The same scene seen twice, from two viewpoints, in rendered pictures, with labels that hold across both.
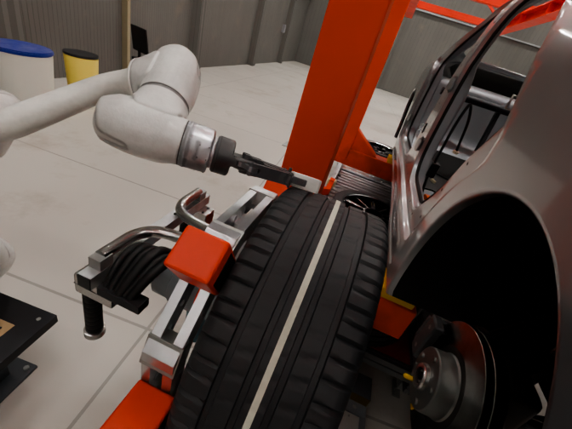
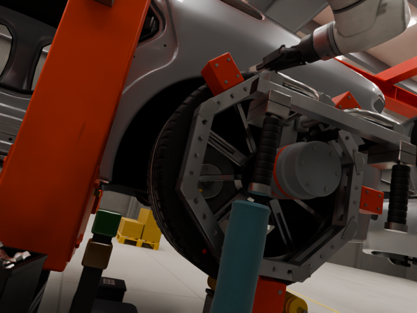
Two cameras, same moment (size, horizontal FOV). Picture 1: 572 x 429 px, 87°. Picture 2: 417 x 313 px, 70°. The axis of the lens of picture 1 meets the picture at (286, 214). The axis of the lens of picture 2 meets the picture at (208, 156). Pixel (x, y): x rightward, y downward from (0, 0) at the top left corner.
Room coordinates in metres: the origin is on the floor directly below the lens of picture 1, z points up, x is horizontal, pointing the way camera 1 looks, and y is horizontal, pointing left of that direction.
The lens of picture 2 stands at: (1.08, 0.74, 0.68)
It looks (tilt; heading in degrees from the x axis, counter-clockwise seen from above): 12 degrees up; 244
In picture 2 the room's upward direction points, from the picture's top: 13 degrees clockwise
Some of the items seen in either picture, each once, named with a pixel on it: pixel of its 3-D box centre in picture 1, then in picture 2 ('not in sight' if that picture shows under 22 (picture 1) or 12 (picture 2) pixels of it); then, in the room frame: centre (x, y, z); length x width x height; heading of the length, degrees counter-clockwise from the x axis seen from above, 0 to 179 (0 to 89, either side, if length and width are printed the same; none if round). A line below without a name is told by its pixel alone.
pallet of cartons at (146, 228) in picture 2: not in sight; (139, 225); (-0.64, -5.10, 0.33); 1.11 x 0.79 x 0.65; 88
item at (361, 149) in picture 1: (377, 155); not in sight; (2.93, -0.66, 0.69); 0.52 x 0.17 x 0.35; 81
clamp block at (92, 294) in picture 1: (102, 283); (390, 154); (0.40, 0.31, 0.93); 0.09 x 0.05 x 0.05; 81
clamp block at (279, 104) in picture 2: (196, 213); (267, 109); (0.74, 0.26, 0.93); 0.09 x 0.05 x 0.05; 81
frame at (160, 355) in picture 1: (225, 296); (277, 174); (0.54, 0.08, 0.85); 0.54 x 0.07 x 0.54; 171
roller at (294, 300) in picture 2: not in sight; (274, 295); (0.41, 0.00, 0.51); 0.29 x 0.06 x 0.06; 81
